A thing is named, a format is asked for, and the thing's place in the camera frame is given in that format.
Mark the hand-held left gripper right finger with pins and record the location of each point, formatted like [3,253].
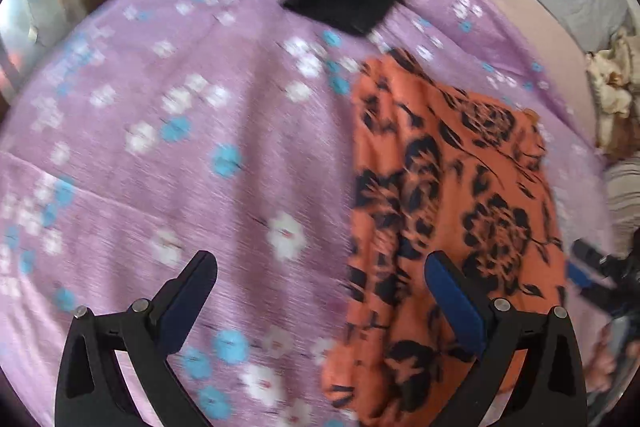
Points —
[456,304]

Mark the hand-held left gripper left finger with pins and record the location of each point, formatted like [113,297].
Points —
[182,312]

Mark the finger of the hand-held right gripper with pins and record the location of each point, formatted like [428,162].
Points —
[580,274]

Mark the orange black floral garment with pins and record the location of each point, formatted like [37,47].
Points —
[450,187]

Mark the person's right hand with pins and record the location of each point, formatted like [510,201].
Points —
[602,362]

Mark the striped grey cloth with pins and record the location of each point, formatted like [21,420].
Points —
[625,202]

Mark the purple floral bedsheet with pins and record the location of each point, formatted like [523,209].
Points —
[175,157]

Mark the beige floral blanket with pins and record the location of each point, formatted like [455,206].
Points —
[615,92]

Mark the pink blanket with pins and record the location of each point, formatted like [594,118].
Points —
[520,22]

